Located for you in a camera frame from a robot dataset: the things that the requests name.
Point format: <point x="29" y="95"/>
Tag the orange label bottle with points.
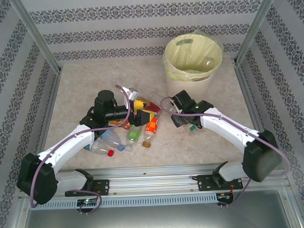
<point x="152" y="126"/>

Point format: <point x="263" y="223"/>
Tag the red gold label bottle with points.
<point x="154" y="108"/>

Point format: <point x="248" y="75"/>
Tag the clear bottle green cap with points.
<point x="192" y="128"/>

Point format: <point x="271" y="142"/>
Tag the green label bottle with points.
<point x="134" y="134"/>

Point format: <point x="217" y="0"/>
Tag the blue capped water bottle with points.
<point x="113" y="139"/>

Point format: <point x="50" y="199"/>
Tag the red capped water bottle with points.
<point x="100" y="149"/>

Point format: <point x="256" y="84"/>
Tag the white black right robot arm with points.
<point x="225" y="127"/>

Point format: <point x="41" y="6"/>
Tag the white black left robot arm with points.
<point x="68" y="143"/>

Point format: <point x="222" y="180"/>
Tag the cream plastic bin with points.
<point x="191" y="85"/>

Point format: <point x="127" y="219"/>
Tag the pale yellow bin liner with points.
<point x="179" y="53"/>

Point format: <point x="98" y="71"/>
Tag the small controller board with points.
<point x="223" y="196"/>
<point x="87" y="201"/>

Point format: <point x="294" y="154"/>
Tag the grey metal sheet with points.
<point x="155" y="221"/>

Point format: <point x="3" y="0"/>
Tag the aluminium side rail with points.
<point x="246" y="88"/>
<point x="49" y="110"/>

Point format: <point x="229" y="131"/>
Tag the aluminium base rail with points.
<point x="149" y="181"/>

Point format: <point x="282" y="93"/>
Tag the aluminium frame post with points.
<point x="296" y="209"/>
<point x="255" y="27"/>
<point x="38" y="38"/>
<point x="14" y="224"/>

